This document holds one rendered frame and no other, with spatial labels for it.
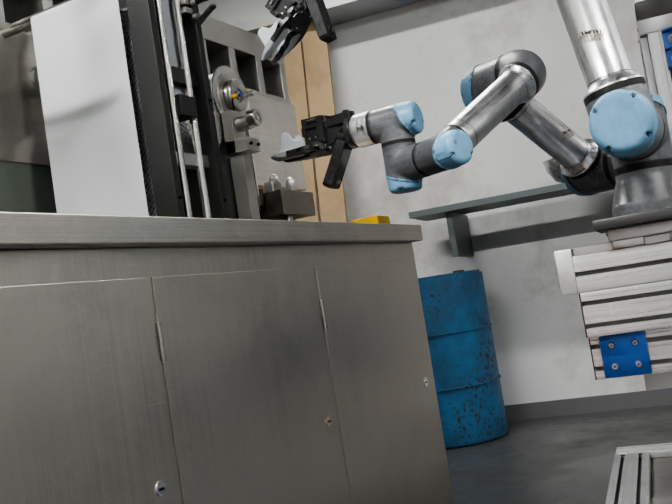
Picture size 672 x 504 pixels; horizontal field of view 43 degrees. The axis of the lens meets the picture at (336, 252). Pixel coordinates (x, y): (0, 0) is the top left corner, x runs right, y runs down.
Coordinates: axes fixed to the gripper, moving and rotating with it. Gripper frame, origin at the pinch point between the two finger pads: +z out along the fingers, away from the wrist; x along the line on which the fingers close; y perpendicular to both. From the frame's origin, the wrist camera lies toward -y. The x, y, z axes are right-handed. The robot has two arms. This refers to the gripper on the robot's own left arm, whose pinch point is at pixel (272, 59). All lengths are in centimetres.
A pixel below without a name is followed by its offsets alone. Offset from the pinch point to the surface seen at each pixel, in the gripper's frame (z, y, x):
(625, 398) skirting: 72, -104, -280
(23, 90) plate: 35, 28, 33
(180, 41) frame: 1.8, -2.4, 34.8
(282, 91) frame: 24, 42, -83
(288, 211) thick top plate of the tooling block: 27.8, -20.8, -10.2
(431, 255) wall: 82, 18, -270
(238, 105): 12.8, -1.0, 2.9
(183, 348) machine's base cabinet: 28, -56, 66
